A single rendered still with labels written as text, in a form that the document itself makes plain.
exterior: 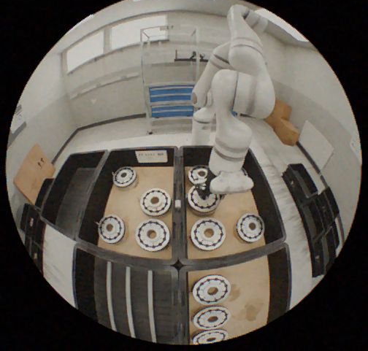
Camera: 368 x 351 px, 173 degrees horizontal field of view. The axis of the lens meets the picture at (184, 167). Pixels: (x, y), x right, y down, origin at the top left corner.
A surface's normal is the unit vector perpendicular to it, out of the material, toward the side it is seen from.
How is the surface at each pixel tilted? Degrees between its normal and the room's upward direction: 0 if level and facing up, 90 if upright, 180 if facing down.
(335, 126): 90
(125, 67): 90
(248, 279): 0
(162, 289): 0
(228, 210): 0
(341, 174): 90
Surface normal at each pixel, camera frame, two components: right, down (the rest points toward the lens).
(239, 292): 0.00, -0.69
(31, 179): 0.97, -0.22
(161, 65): 0.08, 0.72
